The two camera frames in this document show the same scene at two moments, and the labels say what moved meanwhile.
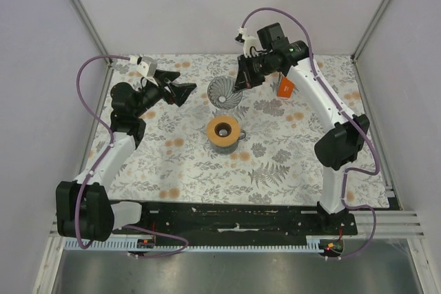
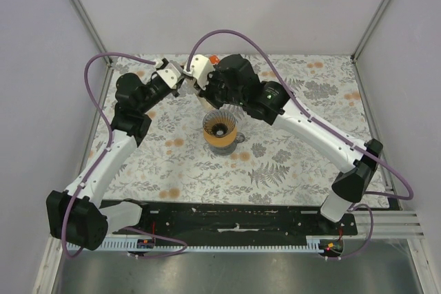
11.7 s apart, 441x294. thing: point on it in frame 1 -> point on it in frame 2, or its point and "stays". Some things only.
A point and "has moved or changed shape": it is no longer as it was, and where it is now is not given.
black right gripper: x=244 y=80 -> x=207 y=93
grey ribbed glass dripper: x=222 y=94 has moved or changed shape
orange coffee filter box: x=285 y=87 has moved or changed shape
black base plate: x=245 y=219 stays
